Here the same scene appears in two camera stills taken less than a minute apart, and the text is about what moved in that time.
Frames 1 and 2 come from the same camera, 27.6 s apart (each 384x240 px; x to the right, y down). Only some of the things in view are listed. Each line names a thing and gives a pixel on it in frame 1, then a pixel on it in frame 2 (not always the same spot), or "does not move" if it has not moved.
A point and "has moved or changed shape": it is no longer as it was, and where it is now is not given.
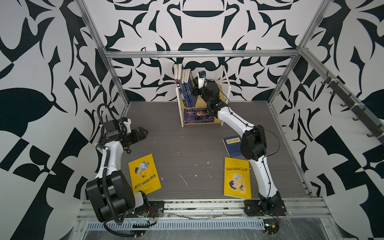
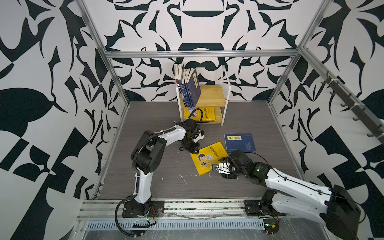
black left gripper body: [133, 137] → [191, 146]
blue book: [233, 145] does not move
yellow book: [144, 175] has moved or changed shape
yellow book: [237, 178] → [206, 156]
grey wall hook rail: [359, 109] does not move
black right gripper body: [203, 94] → [234, 170]
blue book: [191, 92] does not move
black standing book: [178, 76] does not move
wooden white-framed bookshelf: [201, 114] does not move
